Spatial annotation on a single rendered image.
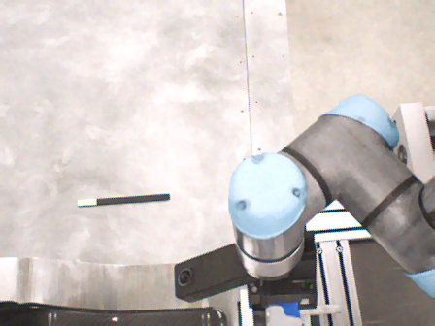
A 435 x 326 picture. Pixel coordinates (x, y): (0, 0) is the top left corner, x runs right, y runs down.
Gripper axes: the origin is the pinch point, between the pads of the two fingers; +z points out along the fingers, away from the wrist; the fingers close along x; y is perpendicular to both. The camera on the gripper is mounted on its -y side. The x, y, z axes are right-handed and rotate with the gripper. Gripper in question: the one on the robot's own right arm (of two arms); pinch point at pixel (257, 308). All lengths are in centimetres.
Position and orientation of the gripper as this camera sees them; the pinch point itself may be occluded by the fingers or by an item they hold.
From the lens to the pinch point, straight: 117.8
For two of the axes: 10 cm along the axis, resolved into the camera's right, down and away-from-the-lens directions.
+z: 0.8, 4.8, 8.7
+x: -0.4, -8.8, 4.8
